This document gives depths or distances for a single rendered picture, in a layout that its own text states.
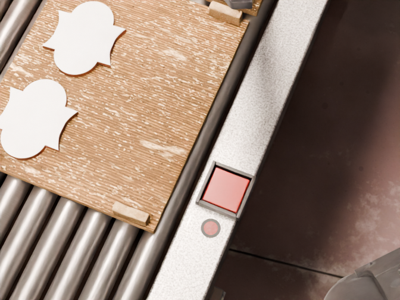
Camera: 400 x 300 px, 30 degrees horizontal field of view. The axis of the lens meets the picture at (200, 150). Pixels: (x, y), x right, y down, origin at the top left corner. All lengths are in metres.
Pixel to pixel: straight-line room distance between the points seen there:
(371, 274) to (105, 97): 0.82
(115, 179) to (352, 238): 1.09
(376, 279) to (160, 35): 0.87
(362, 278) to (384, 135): 1.78
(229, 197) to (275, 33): 0.32
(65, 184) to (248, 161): 0.30
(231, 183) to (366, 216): 1.03
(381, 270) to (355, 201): 1.69
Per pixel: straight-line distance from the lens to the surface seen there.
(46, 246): 1.22
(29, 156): 1.24
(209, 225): 1.20
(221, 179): 1.20
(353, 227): 2.18
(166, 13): 1.33
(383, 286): 0.50
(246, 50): 1.32
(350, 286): 0.52
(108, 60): 1.29
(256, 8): 1.34
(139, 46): 1.31
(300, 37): 1.34
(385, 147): 2.27
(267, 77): 1.29
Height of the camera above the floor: 2.07
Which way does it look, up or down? 69 degrees down
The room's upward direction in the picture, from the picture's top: 5 degrees counter-clockwise
